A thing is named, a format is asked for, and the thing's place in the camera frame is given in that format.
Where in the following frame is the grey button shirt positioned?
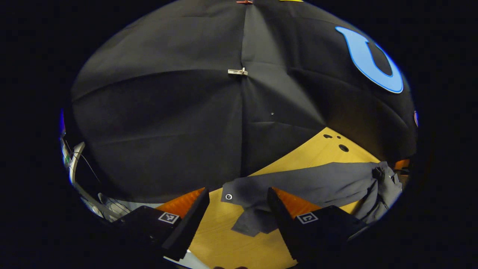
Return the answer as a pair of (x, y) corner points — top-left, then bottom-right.
(221, 161), (403, 238)

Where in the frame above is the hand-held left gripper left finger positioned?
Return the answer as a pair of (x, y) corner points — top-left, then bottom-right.
(112, 188), (210, 262)

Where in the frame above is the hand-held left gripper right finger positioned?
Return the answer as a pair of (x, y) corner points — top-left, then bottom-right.
(267, 187), (368, 262)

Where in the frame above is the white curved frame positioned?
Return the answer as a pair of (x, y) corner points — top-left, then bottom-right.
(68, 141), (86, 184)

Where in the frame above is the black backdrop cloth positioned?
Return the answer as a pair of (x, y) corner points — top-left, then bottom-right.
(62, 0), (418, 204)

